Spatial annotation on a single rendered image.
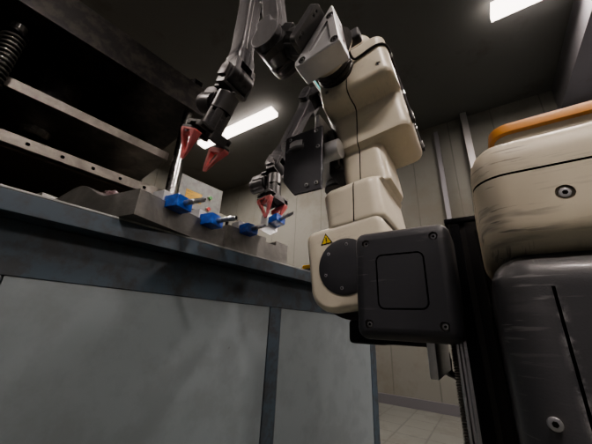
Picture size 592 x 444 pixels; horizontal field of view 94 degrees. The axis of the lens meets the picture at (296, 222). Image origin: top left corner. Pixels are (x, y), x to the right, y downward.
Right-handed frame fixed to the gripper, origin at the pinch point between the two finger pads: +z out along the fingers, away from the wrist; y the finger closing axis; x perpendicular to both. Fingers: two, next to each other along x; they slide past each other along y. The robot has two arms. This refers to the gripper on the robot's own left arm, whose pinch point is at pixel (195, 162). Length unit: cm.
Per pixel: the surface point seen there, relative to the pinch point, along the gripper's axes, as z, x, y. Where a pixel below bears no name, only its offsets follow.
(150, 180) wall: 7, -351, -146
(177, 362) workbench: 42.7, 18.3, -7.7
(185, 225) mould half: 14.8, 9.4, 0.3
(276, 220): 3.2, 4.5, -32.4
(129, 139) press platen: -6, -102, -17
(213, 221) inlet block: 11.5, 10.5, -5.4
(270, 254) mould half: 14.1, 6.8, -34.2
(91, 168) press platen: 15, -90, -6
